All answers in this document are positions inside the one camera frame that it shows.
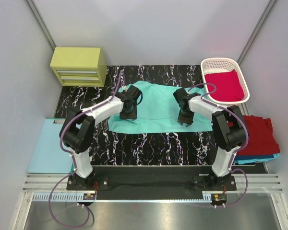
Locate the teal t shirt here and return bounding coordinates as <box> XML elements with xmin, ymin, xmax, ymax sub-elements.
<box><xmin>108</xmin><ymin>81</ymin><xmax>212</xmax><ymax>134</ymax></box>

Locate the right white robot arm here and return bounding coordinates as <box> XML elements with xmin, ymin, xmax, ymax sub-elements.
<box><xmin>173</xmin><ymin>88</ymin><xmax>249</xmax><ymax>190</ymax></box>

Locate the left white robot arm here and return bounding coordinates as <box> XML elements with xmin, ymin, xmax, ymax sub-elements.
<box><xmin>59</xmin><ymin>85</ymin><xmax>143</xmax><ymax>190</ymax></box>

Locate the white plastic laundry basket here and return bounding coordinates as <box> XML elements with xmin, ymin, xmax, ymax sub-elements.
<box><xmin>201</xmin><ymin>57</ymin><xmax>250</xmax><ymax>105</ymax></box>

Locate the magenta shirt in basket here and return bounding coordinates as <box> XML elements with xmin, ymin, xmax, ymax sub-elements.
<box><xmin>205</xmin><ymin>70</ymin><xmax>244</xmax><ymax>102</ymax></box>

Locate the yellow drawer cabinet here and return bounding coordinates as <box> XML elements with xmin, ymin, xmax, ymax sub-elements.
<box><xmin>50</xmin><ymin>46</ymin><xmax>107</xmax><ymax>87</ymax></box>

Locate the dark red folded shirt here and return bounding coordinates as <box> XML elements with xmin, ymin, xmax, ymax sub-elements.
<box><xmin>238</xmin><ymin>115</ymin><xmax>280</xmax><ymax>157</ymax></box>

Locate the green clipboard with paper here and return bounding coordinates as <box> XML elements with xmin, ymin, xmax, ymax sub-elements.
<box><xmin>27</xmin><ymin>118</ymin><xmax>72</xmax><ymax>174</ymax></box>

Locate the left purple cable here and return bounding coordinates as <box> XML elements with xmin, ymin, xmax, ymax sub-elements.
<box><xmin>48</xmin><ymin>70</ymin><xmax>127</xmax><ymax>228</ymax></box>

